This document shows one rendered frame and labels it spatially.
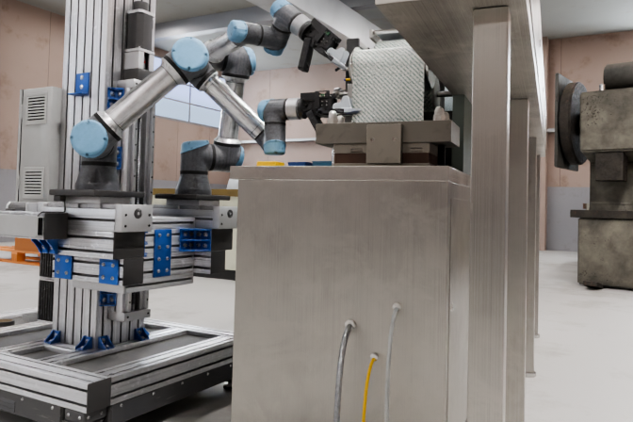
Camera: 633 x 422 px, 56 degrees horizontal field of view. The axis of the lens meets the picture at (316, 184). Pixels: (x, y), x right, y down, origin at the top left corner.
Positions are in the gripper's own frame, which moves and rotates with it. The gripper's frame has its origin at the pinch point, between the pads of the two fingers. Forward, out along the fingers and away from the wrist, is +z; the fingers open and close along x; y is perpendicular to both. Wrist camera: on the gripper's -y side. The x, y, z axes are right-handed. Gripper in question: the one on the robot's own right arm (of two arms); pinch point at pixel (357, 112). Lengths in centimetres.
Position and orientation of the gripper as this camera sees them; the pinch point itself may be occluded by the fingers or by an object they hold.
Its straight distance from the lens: 194.4
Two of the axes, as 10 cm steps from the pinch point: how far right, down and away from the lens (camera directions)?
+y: 0.2, -10.0, 0.4
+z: 9.3, 0.1, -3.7
